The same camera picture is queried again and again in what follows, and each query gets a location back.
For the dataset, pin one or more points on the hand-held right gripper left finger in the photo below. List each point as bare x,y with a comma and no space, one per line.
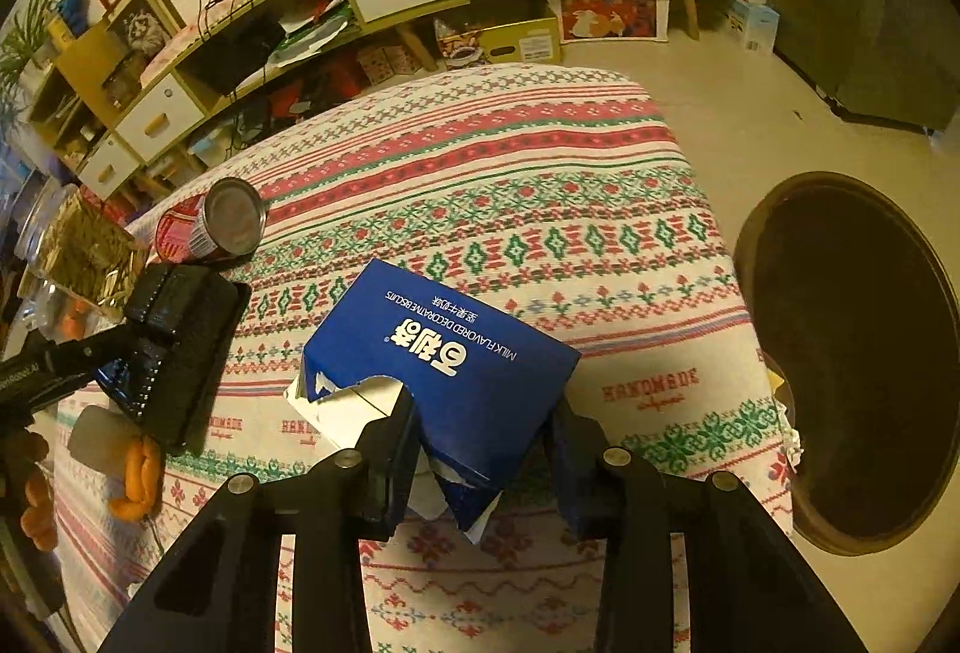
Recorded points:
386,473

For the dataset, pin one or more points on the small white cabinet drawer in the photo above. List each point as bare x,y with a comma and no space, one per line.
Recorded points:
109,166
161,117

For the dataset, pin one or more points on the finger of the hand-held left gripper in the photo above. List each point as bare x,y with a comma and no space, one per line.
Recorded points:
112,361

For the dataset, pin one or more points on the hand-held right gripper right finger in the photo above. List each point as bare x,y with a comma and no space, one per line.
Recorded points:
577,480

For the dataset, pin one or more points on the yellow cardboard box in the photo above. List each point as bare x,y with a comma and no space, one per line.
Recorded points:
525,42

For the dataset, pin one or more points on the white paper cup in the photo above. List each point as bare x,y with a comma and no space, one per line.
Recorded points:
97,437

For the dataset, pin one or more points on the black plastic trash bucket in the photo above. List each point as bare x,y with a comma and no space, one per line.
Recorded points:
847,361

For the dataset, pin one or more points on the framed red picture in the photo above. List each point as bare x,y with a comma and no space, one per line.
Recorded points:
607,16

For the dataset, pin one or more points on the green potted plant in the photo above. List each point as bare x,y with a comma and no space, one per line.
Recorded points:
22,38

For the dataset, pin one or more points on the black bag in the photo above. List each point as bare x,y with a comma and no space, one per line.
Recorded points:
232,53

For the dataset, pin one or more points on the blue biscuit box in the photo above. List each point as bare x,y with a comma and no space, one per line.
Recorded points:
450,338

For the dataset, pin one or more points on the black rectangular box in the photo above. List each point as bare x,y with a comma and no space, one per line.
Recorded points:
187,353

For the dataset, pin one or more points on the glass jar with wooden lid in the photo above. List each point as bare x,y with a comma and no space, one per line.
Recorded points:
82,248

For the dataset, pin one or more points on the patterned striped tablecloth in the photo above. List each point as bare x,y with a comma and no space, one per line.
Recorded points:
525,211

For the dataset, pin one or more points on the oranges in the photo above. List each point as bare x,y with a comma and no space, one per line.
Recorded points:
71,322

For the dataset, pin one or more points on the red drink can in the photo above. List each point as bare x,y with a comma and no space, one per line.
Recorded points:
225,222

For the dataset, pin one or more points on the yellow open shelf unit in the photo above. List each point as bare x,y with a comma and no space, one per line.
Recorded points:
82,76

